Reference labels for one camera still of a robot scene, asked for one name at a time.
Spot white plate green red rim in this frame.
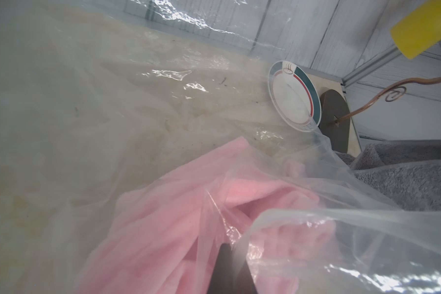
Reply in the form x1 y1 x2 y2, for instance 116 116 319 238
268 61 322 132

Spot grey fluffy towel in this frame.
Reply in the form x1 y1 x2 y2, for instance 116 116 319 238
338 140 441 211

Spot metal cup stand dark base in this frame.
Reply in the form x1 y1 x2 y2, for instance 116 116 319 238
320 77 441 153

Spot clear plastic vacuum bag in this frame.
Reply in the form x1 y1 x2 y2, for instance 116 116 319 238
0 1 441 294

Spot yellow plastic goblet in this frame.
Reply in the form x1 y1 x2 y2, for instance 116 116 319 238
390 0 441 60

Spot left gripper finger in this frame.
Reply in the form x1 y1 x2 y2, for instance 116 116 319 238
207 243 258 294

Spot pink fluffy towel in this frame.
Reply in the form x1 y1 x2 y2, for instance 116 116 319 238
74 137 321 294

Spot right aluminium frame post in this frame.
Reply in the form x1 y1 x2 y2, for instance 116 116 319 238
342 45 402 88

